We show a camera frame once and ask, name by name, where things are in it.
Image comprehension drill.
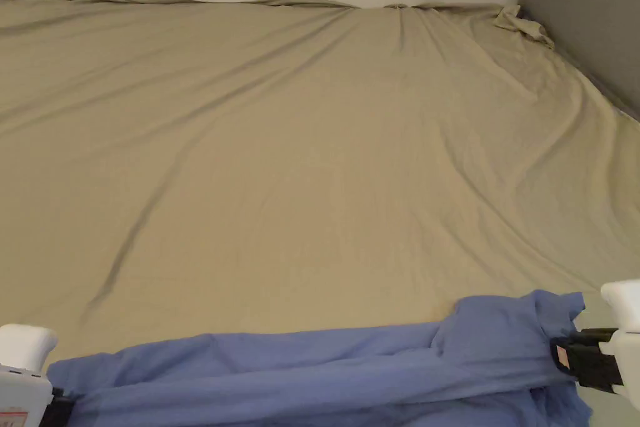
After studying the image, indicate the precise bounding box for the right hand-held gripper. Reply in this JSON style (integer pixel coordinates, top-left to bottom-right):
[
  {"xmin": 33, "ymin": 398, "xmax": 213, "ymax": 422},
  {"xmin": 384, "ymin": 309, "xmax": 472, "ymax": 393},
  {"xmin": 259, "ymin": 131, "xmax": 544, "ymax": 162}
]
[{"xmin": 549, "ymin": 279, "xmax": 640, "ymax": 394}]

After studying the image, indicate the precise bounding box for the bed with beige sheet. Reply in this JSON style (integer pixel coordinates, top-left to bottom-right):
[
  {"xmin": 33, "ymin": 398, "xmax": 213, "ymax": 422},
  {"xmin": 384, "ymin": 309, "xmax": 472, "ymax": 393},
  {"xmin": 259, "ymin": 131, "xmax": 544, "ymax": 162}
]
[{"xmin": 0, "ymin": 0, "xmax": 640, "ymax": 363}]

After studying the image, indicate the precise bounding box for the blue shirt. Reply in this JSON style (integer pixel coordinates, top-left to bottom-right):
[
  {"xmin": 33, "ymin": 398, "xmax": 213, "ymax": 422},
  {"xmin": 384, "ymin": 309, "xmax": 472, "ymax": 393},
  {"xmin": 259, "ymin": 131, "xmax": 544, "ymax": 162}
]
[{"xmin": 46, "ymin": 289, "xmax": 594, "ymax": 427}]

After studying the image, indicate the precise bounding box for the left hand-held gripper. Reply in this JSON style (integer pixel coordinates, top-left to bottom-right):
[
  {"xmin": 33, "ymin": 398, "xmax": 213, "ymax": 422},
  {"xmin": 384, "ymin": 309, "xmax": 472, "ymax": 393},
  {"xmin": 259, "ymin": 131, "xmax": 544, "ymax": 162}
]
[{"xmin": 0, "ymin": 324, "xmax": 76, "ymax": 427}]

